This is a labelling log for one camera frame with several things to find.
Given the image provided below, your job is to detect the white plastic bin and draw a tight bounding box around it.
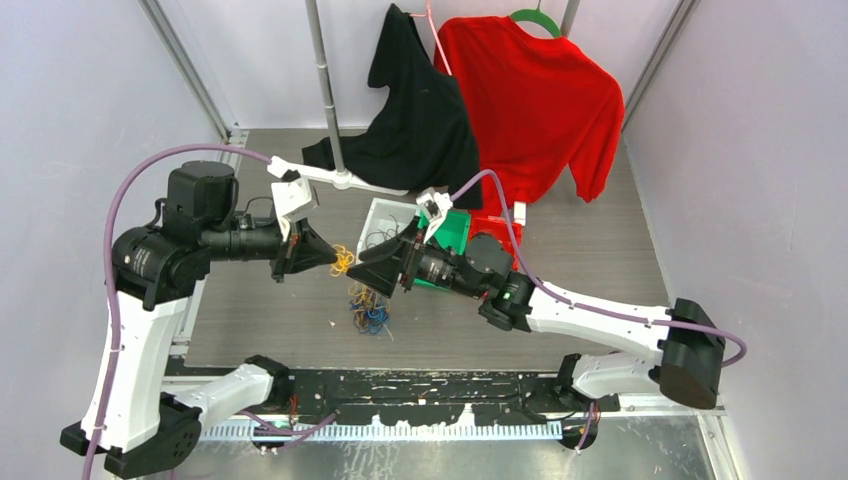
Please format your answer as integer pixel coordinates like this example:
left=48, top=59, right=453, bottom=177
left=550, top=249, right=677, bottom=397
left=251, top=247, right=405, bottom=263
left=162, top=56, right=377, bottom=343
left=356, top=198, right=419, bottom=257

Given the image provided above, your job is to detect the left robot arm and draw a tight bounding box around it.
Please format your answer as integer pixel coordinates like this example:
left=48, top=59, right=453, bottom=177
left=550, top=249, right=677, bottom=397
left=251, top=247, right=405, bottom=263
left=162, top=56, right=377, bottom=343
left=60, top=161, right=336, bottom=479

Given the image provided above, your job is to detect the blue cable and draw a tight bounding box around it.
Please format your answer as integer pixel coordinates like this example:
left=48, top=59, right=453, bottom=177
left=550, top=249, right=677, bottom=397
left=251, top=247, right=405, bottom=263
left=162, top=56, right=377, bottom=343
left=347, top=281, right=393, bottom=337

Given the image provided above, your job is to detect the red sweatshirt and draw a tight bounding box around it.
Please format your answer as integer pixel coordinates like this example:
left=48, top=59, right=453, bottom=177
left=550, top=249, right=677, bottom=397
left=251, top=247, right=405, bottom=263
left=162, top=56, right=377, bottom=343
left=434, top=16, right=625, bottom=215

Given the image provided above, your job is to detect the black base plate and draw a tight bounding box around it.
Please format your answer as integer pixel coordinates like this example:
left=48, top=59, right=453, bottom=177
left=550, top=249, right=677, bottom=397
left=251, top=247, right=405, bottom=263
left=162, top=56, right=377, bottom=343
left=248, top=369, right=588, bottom=427

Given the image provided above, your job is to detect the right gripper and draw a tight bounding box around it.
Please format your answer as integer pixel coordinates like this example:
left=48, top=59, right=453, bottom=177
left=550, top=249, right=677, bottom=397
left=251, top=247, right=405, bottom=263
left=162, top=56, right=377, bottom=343
left=347, top=215, right=486, bottom=299

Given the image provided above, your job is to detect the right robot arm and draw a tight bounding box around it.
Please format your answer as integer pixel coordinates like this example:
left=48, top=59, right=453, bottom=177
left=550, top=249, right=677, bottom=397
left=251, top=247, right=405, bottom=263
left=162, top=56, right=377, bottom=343
left=347, top=227, right=726, bottom=411

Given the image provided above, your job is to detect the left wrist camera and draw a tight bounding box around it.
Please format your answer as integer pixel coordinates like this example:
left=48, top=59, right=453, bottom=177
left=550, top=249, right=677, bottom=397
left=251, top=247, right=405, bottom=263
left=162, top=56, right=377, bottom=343
left=271, top=177, right=319, bottom=240

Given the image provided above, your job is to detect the white clothes rack stand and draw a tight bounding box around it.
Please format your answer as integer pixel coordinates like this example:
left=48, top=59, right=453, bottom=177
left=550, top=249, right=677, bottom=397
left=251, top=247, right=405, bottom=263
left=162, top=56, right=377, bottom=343
left=267, top=0, right=580, bottom=196

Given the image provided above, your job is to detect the brown thin wire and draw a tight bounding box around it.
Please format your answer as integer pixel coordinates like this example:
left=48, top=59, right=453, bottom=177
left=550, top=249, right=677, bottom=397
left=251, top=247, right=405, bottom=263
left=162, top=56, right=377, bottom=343
left=364, top=213, right=407, bottom=250

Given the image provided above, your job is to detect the green plastic bin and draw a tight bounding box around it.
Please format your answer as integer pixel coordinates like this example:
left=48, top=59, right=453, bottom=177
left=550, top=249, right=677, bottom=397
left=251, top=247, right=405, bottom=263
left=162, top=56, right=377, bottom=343
left=414, top=211, right=471, bottom=291

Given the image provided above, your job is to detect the yellow cable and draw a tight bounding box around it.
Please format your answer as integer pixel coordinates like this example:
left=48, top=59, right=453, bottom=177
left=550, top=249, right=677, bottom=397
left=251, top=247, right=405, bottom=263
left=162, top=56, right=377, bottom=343
left=329, top=243, right=359, bottom=278

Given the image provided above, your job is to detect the red plastic bin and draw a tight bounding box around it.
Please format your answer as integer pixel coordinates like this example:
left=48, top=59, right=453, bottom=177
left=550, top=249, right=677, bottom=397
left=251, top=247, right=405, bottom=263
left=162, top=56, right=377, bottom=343
left=467, top=213, right=519, bottom=270

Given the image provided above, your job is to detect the pink hanger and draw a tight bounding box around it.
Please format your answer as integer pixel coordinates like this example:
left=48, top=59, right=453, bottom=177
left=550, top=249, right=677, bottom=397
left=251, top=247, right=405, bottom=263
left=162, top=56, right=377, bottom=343
left=409, top=0, right=453, bottom=76

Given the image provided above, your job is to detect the green hanger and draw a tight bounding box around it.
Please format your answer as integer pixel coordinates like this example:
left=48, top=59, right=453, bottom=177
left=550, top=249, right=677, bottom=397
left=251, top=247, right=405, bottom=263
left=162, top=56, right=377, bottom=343
left=509, top=7, right=563, bottom=38

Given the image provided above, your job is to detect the black t-shirt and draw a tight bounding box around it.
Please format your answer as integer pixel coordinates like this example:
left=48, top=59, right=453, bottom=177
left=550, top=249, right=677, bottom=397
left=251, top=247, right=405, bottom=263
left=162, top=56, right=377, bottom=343
left=340, top=4, right=483, bottom=210

